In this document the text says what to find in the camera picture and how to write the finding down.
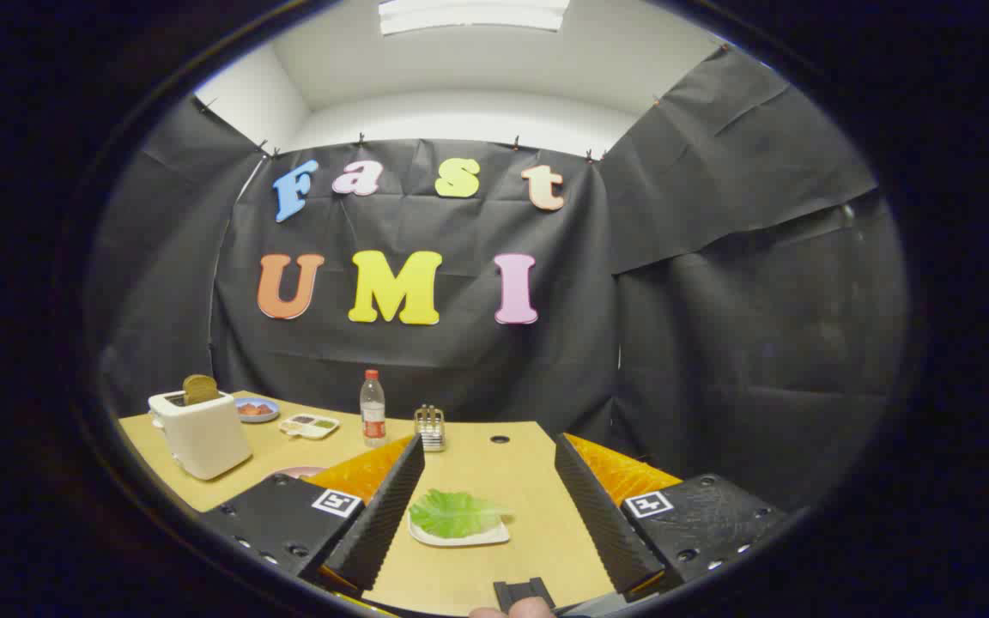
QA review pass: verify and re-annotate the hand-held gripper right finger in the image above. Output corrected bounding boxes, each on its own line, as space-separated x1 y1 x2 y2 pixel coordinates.
555 433 787 602

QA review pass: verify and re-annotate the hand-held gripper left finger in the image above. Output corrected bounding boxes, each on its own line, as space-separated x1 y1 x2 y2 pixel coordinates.
200 433 427 597

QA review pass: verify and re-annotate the green lettuce leaf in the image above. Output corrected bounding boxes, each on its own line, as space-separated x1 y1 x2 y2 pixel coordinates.
409 489 514 540

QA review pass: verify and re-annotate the brown bread slice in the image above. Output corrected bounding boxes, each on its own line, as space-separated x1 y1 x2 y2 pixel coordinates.
182 374 221 406

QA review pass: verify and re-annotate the white square plate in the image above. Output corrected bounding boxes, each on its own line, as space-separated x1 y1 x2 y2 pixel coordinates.
408 511 511 548

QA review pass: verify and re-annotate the clear water bottle red cap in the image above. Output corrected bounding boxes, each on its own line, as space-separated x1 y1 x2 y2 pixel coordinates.
360 369 387 448

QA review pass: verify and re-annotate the white divided condiment tray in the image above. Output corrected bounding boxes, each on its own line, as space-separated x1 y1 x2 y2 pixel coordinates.
278 414 341 440

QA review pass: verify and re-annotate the small blue plate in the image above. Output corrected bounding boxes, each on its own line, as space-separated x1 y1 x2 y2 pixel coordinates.
234 397 281 424

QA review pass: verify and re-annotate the black backdrop cloth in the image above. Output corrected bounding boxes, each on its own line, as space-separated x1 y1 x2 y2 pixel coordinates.
87 43 912 516

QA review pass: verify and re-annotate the white toaster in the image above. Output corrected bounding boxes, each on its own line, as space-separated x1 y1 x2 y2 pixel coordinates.
148 389 253 481

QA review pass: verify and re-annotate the ceiling light panel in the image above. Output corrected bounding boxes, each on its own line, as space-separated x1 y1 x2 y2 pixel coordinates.
378 0 571 36

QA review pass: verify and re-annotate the metal wire utensil holder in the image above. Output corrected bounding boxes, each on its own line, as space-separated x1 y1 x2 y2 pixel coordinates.
414 404 446 452

